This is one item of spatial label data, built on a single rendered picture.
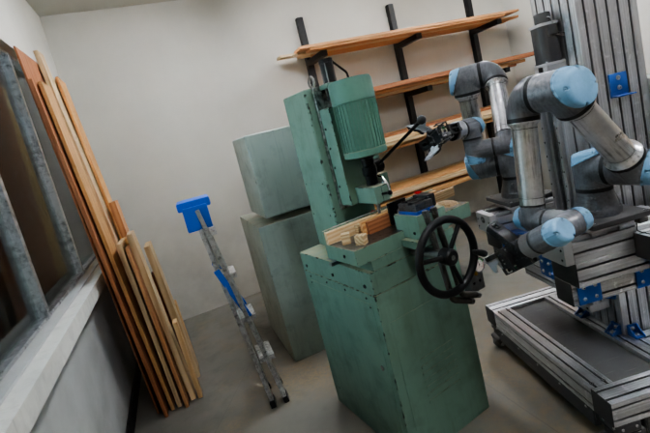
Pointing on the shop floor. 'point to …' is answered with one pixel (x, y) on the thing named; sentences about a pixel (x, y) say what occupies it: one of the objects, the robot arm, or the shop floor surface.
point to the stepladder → (192, 209)
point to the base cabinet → (401, 355)
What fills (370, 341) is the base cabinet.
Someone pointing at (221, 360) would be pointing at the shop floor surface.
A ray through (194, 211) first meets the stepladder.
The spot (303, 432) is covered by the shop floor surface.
